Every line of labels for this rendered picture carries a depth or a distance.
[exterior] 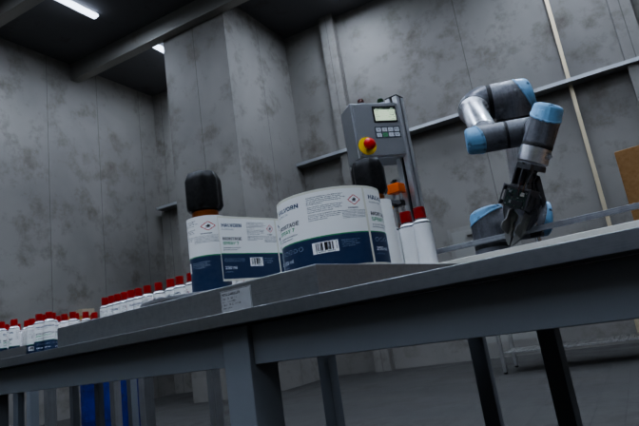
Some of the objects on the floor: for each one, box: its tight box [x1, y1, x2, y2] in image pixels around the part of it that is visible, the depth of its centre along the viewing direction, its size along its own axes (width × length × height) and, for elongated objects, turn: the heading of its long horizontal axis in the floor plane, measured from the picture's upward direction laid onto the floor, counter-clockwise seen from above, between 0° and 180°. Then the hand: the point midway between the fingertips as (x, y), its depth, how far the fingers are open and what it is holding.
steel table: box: [495, 333, 639, 375], centre depth 670 cm, size 77×199×102 cm, turn 31°
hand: (513, 241), depth 145 cm, fingers closed
